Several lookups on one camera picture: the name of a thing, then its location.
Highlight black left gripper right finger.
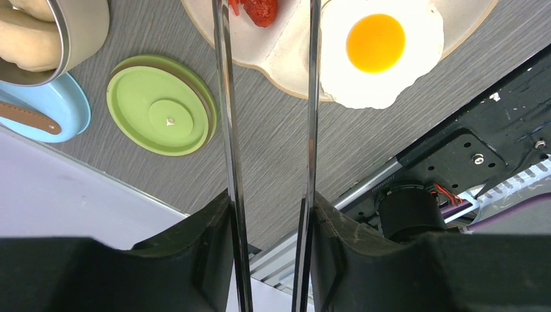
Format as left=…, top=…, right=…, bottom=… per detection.
left=311, top=196, right=550, bottom=311

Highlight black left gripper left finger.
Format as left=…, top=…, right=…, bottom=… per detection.
left=1, top=192, right=233, bottom=311

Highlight steel tongs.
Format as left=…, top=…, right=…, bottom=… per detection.
left=211, top=0, right=322, bottom=311

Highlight white dumpling bun toy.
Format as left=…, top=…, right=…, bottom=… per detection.
left=1, top=1, right=62, bottom=72

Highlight steel lunch box bowl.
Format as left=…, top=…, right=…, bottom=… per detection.
left=1, top=0, right=110, bottom=86

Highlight green round lid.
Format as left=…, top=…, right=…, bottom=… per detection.
left=106, top=54, right=218, bottom=157

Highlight fried egg toy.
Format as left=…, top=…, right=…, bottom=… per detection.
left=320, top=1, right=444, bottom=109

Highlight cream divided plate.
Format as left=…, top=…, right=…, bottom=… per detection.
left=181, top=0, right=499, bottom=103

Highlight red toy sausage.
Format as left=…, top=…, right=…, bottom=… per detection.
left=240, top=0, right=278, bottom=28

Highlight red toy shrimp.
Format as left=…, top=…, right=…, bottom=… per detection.
left=229, top=0, right=243, bottom=16

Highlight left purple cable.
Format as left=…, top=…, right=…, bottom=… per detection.
left=439, top=191, right=551, bottom=235

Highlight light blue lid with strap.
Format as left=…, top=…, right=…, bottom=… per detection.
left=1, top=73, right=92, bottom=143

